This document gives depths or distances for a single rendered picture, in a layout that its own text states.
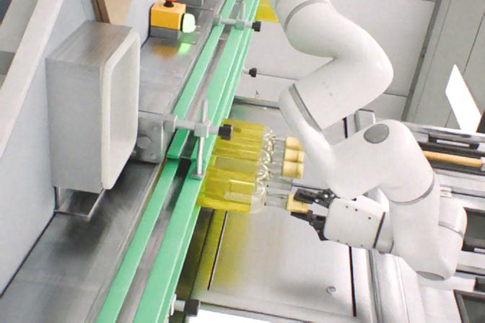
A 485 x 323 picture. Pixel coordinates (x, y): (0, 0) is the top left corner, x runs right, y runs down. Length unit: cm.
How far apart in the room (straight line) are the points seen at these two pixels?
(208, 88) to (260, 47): 615
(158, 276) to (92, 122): 25
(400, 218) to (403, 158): 15
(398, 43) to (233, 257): 634
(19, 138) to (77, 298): 23
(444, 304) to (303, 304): 32
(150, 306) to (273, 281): 37
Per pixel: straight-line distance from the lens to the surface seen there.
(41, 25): 92
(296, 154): 134
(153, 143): 114
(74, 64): 89
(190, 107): 122
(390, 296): 126
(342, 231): 119
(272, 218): 137
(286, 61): 749
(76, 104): 92
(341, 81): 88
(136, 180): 112
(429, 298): 135
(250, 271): 123
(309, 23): 90
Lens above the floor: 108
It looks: 3 degrees down
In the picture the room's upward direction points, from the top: 99 degrees clockwise
